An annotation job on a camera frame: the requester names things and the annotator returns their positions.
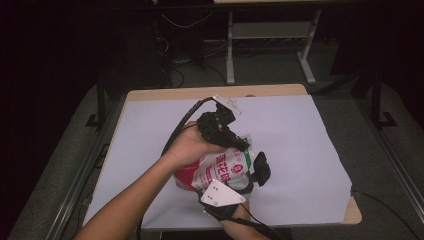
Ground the white metal desk frame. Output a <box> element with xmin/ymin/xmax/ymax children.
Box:
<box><xmin>225</xmin><ymin>9</ymin><xmax>323</xmax><ymax>85</ymax></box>

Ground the black floor cable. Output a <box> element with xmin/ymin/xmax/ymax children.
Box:
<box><xmin>168</xmin><ymin>67</ymin><xmax>186</xmax><ymax>89</ymax></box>

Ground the red and white salt bag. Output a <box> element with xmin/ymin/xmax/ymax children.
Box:
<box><xmin>173</xmin><ymin>133</ymin><xmax>256</xmax><ymax>193</ymax></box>

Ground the left hand-held gripper cable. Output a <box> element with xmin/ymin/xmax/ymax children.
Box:
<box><xmin>161</xmin><ymin>96</ymin><xmax>215</xmax><ymax>158</ymax></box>

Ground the white table cover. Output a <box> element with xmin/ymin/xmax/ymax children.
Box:
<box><xmin>83</xmin><ymin>94</ymin><xmax>354</xmax><ymax>231</ymax></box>

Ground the hanging white cable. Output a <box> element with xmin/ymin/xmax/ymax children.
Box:
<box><xmin>161</xmin><ymin>11</ymin><xmax>214</xmax><ymax>30</ymax></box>

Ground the hand-held gripper cable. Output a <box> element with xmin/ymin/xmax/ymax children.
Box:
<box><xmin>161</xmin><ymin>96</ymin><xmax>215</xmax><ymax>158</ymax></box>
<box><xmin>199</xmin><ymin>199</ymin><xmax>292</xmax><ymax>240</ymax></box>

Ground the thin black cable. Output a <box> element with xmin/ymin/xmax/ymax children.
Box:
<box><xmin>351</xmin><ymin>189</ymin><xmax>422</xmax><ymax>240</ymax></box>

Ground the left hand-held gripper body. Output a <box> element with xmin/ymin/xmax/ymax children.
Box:
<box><xmin>196</xmin><ymin>94</ymin><xmax>243</xmax><ymax>149</ymax></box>

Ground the right hand-held gripper cable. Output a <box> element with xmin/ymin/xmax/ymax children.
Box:
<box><xmin>199</xmin><ymin>199</ymin><xmax>292</xmax><ymax>240</ymax></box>

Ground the person's right hand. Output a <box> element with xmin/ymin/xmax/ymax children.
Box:
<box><xmin>219</xmin><ymin>199</ymin><xmax>252</xmax><ymax>232</ymax></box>

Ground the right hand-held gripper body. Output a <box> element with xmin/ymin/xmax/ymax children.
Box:
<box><xmin>199</xmin><ymin>178</ymin><xmax>247</xmax><ymax>222</ymax></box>

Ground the person's left hand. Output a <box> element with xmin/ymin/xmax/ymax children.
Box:
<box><xmin>164</xmin><ymin>120</ymin><xmax>228</xmax><ymax>172</ymax></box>

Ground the aluminium rail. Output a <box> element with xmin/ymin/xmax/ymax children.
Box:
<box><xmin>353</xmin><ymin>96</ymin><xmax>424</xmax><ymax>214</ymax></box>
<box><xmin>46</xmin><ymin>96</ymin><xmax>129</xmax><ymax>240</ymax></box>

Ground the black metal stand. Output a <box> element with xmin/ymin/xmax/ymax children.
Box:
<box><xmin>369</xmin><ymin>66</ymin><xmax>399</xmax><ymax>130</ymax></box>
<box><xmin>84</xmin><ymin>75</ymin><xmax>108</xmax><ymax>129</ymax></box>

